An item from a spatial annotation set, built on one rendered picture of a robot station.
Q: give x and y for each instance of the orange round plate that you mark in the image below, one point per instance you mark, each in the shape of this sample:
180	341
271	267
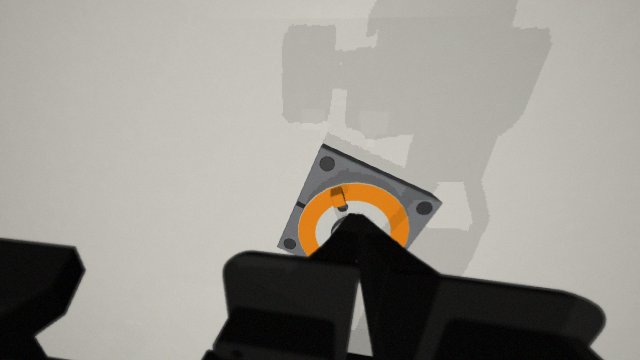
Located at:
375	202

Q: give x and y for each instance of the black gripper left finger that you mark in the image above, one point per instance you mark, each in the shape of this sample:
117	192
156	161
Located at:
322	285

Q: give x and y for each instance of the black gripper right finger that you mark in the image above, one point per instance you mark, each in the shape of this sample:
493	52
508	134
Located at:
407	303

